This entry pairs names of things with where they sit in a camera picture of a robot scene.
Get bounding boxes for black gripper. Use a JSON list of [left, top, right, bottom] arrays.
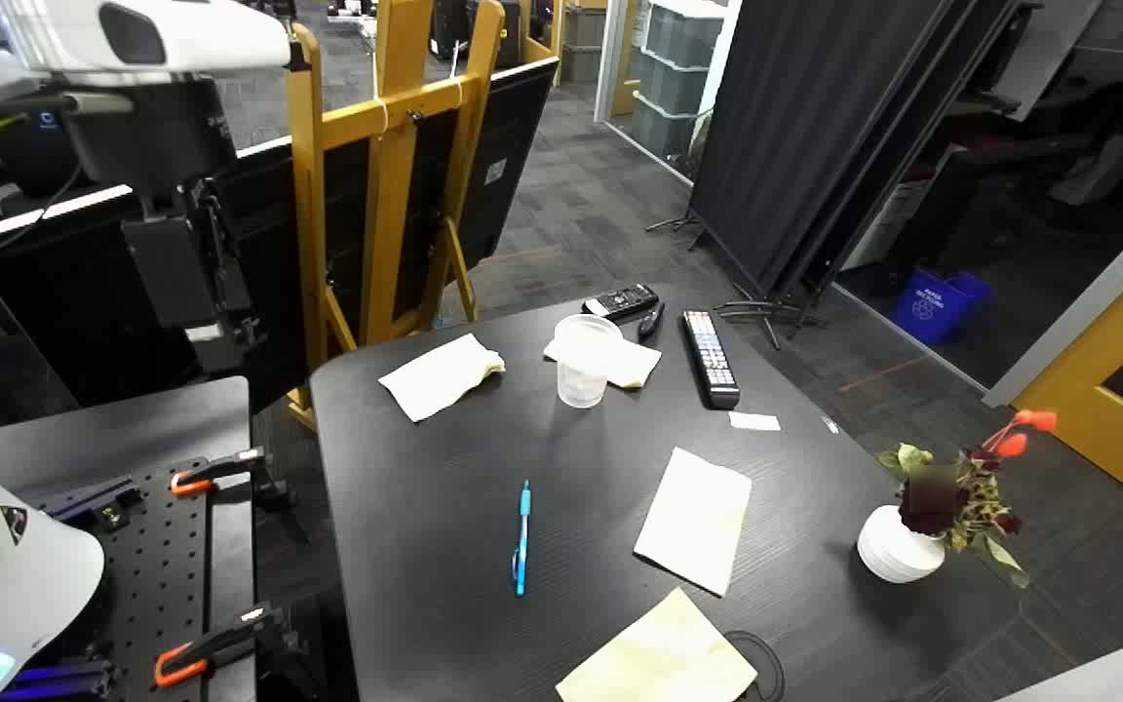
[[120, 176, 262, 355]]

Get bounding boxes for blue green pen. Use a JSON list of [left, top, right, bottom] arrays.
[[509, 475, 539, 602]]

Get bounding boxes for clear plastic cup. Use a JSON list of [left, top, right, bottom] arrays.
[[550, 314, 628, 412]]

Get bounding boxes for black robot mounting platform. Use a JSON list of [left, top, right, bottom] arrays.
[[0, 375, 262, 702]]

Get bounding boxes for small black block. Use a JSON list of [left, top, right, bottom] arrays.
[[89, 482, 143, 535]]

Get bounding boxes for yellow wooden easel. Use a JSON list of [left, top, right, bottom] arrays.
[[283, 0, 570, 434]]

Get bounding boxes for flat beige paper napkin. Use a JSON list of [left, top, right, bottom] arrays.
[[374, 331, 513, 429], [634, 444, 757, 602], [539, 310, 667, 394]]

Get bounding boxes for black board on easel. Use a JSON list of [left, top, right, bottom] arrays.
[[229, 56, 563, 418]]

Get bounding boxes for black square table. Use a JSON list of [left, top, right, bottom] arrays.
[[309, 284, 1022, 702]]

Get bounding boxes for wide black remote control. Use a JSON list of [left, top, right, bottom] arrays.
[[576, 280, 662, 323]]

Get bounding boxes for small oval black remote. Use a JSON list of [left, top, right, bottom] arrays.
[[634, 301, 673, 345]]

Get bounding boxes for plastic storage drawers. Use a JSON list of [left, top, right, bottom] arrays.
[[624, 0, 734, 169]]

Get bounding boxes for long black remote control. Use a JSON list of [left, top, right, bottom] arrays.
[[680, 309, 747, 412]]

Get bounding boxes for small white card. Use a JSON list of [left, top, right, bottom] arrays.
[[727, 410, 786, 438]]

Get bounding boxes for crumpled beige paper napkin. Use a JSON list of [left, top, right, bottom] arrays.
[[553, 586, 766, 702]]

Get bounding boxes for black curtain screen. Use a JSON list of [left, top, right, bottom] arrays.
[[686, 0, 1033, 303]]

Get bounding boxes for blue bin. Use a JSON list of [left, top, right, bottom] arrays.
[[891, 265, 997, 352]]

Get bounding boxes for round white vase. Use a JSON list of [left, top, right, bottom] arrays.
[[854, 501, 952, 589]]

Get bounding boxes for orange handled black clamp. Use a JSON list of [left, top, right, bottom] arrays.
[[149, 604, 284, 695], [168, 444, 283, 508]]

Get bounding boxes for grey door frame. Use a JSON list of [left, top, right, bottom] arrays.
[[982, 186, 1123, 410]]

